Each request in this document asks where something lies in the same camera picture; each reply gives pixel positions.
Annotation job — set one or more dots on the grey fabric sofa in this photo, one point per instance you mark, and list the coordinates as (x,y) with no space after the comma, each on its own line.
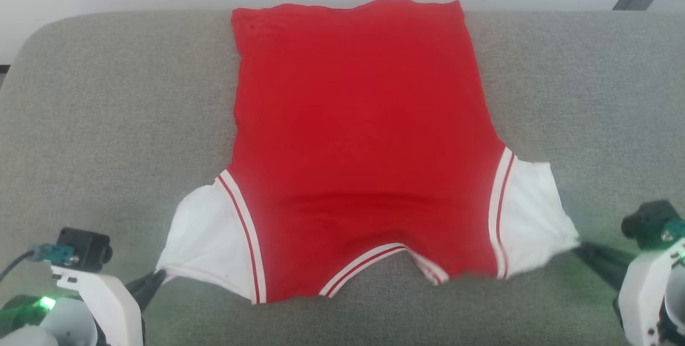
(107,121)

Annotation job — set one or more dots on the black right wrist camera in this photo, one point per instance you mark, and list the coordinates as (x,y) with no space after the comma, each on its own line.
(647,223)

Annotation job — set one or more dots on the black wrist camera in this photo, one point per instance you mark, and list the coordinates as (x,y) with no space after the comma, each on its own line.
(647,223)
(85,248)

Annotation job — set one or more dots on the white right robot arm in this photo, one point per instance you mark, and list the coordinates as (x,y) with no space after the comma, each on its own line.
(675,308)

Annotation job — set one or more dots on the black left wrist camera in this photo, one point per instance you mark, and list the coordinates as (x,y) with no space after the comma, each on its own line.
(85,248)

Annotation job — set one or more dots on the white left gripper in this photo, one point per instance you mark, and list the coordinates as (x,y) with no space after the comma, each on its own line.
(109,300)

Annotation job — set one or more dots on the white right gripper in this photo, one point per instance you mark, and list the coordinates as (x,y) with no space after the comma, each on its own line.
(642,298)

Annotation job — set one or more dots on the red shirt with white sleeves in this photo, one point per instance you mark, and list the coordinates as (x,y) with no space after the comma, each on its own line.
(364,137)

